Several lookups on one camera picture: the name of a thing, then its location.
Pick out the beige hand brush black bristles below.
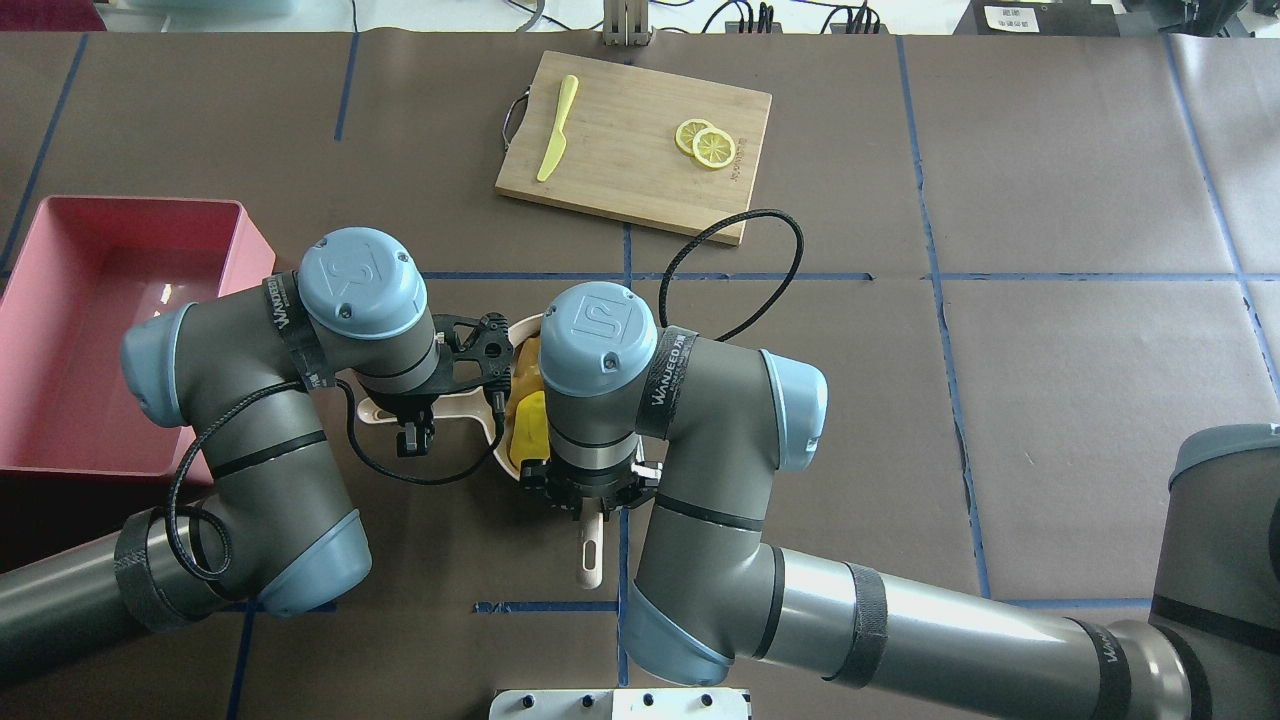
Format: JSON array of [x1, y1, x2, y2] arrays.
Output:
[[575, 498, 605, 591]]

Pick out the lemon slice upper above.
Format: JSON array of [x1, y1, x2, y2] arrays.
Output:
[[673, 118, 714, 156]]

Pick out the beige plastic dustpan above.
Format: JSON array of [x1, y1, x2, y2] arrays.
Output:
[[357, 314, 541, 480]]

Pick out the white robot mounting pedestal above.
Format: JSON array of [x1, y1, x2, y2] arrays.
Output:
[[488, 687, 754, 719]]

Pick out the pink plastic bin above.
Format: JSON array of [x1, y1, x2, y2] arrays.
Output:
[[1, 196, 276, 484]]

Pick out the aluminium frame post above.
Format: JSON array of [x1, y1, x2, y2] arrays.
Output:
[[602, 0, 653, 47]]

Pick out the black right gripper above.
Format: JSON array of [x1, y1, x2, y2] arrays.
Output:
[[518, 451, 663, 520]]

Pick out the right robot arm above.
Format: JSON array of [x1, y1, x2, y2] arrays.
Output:
[[540, 281, 1277, 719]]

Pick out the yellow plastic toy knife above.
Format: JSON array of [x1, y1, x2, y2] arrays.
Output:
[[535, 74, 580, 183]]

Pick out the tan toy ginger root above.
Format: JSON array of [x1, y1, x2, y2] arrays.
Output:
[[511, 334, 544, 405]]

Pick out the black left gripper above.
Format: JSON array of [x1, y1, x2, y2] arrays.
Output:
[[430, 313, 515, 416]]

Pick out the lemon slice lower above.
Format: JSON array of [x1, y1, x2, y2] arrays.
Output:
[[689, 126, 737, 170]]

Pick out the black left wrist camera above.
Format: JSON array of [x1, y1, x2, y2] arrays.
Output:
[[393, 395, 439, 457]]

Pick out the wooden cutting board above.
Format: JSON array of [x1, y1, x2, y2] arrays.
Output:
[[495, 50, 772, 236]]

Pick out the yellow toy corn cob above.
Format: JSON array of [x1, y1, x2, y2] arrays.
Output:
[[508, 389, 550, 475]]

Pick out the lemon slice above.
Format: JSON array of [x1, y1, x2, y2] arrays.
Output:
[[673, 118, 714, 156], [689, 126, 737, 170]]

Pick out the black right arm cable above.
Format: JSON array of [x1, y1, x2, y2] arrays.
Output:
[[657, 208, 806, 345]]

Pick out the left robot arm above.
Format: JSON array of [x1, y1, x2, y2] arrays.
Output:
[[3, 227, 513, 682]]

